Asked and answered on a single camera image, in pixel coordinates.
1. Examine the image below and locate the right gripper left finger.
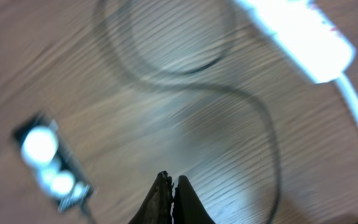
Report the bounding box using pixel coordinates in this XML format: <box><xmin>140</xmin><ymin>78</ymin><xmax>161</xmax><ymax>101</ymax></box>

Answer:
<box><xmin>129</xmin><ymin>171</ymin><xmax>174</xmax><ymax>224</ymax></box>

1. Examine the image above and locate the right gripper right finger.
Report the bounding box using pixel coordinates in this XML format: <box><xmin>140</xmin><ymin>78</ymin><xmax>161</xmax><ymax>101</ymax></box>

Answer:
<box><xmin>172</xmin><ymin>175</ymin><xmax>215</xmax><ymax>224</ymax></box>

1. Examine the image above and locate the white power strip cord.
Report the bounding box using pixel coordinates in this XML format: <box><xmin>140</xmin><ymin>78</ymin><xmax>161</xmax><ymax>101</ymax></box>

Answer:
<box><xmin>333</xmin><ymin>72</ymin><xmax>358</xmax><ymax>164</ymax></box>

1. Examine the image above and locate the black charger cable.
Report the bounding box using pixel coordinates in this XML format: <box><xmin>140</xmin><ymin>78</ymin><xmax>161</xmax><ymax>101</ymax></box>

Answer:
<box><xmin>78</xmin><ymin>0</ymin><xmax>283</xmax><ymax>224</ymax></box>

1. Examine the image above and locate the white power strip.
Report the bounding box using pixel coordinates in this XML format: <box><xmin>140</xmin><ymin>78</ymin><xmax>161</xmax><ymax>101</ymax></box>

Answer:
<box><xmin>235</xmin><ymin>0</ymin><xmax>356</xmax><ymax>85</ymax></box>

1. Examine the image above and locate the black Galaxy phone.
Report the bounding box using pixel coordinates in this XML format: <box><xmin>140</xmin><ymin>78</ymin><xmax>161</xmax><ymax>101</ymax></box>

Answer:
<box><xmin>11</xmin><ymin>114</ymin><xmax>94</xmax><ymax>213</ymax></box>

